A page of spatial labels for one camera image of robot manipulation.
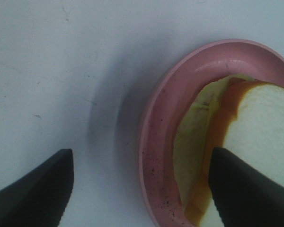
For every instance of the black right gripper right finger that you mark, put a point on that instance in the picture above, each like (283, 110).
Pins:
(242, 195)

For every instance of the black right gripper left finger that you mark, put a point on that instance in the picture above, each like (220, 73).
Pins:
(39, 198)

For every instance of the white bread sandwich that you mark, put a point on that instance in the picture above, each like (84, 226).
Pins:
(239, 113)

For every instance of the pink round plate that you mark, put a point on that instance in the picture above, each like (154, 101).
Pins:
(169, 102)

